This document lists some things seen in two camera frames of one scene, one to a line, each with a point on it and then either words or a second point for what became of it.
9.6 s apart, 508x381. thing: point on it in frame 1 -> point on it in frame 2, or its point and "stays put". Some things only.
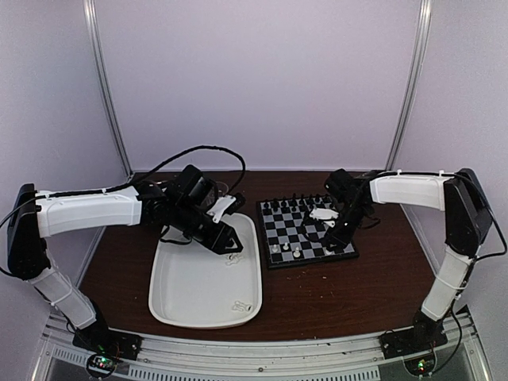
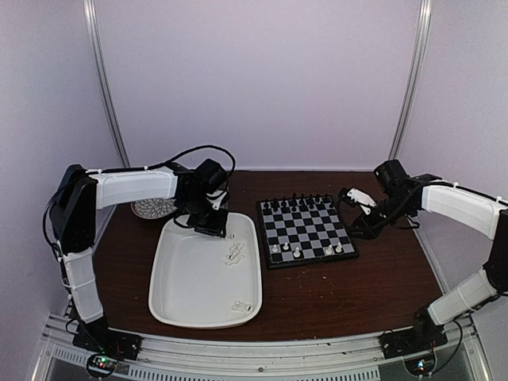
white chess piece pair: (241, 306) stays put
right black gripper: (341, 240) -> (371, 231)
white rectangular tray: (190, 286) stays put
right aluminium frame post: (420, 53) stays put
